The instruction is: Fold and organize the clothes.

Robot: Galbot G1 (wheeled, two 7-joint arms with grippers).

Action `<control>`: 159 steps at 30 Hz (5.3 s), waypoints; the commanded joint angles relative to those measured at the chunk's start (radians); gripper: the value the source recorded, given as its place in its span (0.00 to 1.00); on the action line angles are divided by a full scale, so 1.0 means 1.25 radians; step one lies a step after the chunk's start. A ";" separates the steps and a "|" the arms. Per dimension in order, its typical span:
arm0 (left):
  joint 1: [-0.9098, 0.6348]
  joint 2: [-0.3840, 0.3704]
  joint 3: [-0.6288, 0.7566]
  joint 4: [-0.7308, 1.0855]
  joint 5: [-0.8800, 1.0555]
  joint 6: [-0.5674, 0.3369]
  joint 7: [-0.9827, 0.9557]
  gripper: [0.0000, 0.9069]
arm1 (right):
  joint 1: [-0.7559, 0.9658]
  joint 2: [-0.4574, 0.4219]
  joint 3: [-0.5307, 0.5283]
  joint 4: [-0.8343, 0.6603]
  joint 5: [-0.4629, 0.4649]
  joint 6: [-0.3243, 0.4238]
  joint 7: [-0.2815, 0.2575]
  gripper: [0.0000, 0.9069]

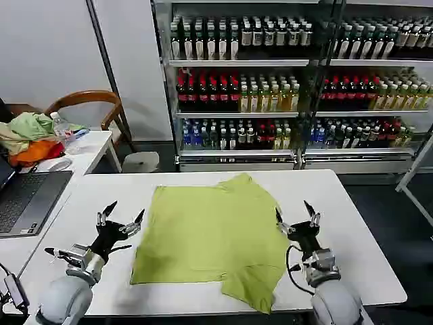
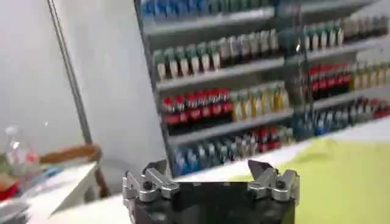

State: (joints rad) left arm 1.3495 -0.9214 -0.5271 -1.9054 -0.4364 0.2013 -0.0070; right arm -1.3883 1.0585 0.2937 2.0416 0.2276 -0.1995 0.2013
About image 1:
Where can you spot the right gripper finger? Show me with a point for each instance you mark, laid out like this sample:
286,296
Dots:
315,219
282,225

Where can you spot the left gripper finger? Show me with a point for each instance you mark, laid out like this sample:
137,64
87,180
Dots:
133,225
101,216

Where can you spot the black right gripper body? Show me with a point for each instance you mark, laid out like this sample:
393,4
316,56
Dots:
306,237

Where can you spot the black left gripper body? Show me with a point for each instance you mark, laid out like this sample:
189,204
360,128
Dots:
106,237

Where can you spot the green shirt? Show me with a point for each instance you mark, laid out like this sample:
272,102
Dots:
209,237

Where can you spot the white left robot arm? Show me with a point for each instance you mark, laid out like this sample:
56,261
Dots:
64,298

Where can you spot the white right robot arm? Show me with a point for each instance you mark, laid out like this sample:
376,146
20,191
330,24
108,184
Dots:
333,301

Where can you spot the round grey stool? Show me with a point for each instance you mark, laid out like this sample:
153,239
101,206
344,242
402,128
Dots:
140,162

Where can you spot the small white side table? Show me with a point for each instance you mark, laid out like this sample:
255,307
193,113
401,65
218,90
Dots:
91,149

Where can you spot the grey laptop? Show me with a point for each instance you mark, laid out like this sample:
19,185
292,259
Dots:
27,199

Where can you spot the clear plastic wrapper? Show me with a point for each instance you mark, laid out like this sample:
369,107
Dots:
74,142

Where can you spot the orange cloth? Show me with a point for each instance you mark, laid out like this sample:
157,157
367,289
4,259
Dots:
37,152

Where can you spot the clear plastic water bottle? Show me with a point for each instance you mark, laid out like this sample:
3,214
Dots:
60,127

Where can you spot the wooden chair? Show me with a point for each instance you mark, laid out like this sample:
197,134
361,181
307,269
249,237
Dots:
101,101

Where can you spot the light green cloth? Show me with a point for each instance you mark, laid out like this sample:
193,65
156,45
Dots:
32,123

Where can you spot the beige cloth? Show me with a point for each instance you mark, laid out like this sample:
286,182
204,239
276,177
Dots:
10,137

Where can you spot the dark metal pole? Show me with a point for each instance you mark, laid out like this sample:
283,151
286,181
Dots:
318,78

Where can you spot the grey metal pole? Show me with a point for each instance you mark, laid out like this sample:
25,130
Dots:
108,74

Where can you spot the black bag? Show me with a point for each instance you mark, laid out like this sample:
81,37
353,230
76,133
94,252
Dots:
5,111

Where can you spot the drinks shelf with bottles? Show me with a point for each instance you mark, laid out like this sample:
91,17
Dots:
233,84
372,84

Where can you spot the white metal frame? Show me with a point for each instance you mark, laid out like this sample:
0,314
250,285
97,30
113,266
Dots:
414,169

